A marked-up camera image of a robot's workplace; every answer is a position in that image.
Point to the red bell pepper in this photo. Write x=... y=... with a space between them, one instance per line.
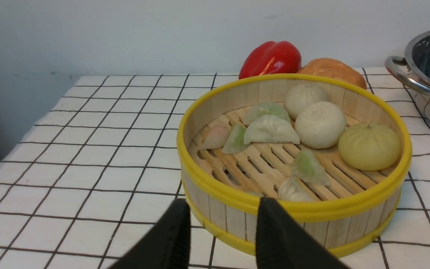
x=272 y=57

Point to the brown bread roll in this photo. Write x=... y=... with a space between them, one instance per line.
x=336 y=69

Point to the white dumpling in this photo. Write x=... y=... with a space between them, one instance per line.
x=290 y=190
x=271 y=129

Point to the pink dumpling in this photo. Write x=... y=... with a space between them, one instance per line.
x=217 y=137

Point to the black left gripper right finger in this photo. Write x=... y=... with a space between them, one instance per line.
x=281 y=243

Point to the white checkered tablecloth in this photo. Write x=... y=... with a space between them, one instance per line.
x=96 y=172

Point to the yellow steamed bun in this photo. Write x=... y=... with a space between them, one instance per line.
x=369 y=146

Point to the green dumpling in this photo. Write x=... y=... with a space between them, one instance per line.
x=235 y=141
x=265 y=108
x=307 y=168

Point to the yellow-rimmed bamboo steamer basket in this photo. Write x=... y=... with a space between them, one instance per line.
x=219 y=188

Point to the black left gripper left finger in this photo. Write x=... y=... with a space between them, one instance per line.
x=166 y=245

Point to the white steamed bun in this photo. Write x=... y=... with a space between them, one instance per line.
x=320 y=125
x=301 y=96

